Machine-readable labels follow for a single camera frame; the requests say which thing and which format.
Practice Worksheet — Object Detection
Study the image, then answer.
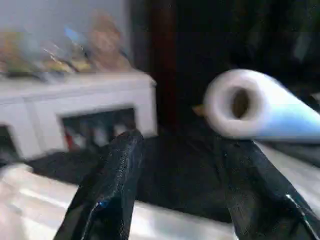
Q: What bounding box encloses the white plastic table top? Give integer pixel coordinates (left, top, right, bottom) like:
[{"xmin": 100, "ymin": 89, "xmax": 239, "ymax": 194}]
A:
[{"xmin": 0, "ymin": 142, "xmax": 320, "ymax": 240}]

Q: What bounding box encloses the black work mat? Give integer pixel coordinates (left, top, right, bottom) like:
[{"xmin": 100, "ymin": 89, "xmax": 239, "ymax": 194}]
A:
[{"xmin": 25, "ymin": 127, "xmax": 281, "ymax": 223}]

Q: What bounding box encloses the white glass-door cabinet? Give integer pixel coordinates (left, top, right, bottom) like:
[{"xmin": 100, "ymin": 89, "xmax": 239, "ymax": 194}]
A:
[{"xmin": 0, "ymin": 72, "xmax": 159, "ymax": 166}]

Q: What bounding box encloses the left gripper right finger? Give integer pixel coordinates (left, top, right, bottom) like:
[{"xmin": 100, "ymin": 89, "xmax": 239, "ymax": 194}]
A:
[{"xmin": 220, "ymin": 141, "xmax": 320, "ymax": 240}]

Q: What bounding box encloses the beige plush toy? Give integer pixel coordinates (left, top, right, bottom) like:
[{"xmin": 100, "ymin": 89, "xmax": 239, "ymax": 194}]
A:
[{"xmin": 89, "ymin": 12, "xmax": 133, "ymax": 72}]

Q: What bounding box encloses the white plastic table leg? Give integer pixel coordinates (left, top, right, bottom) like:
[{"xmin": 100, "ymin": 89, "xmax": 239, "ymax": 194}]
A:
[{"xmin": 202, "ymin": 69, "xmax": 320, "ymax": 146}]

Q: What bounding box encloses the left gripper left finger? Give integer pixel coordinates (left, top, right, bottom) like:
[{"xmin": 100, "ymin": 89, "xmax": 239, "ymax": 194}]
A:
[{"xmin": 54, "ymin": 129, "xmax": 147, "ymax": 240}]

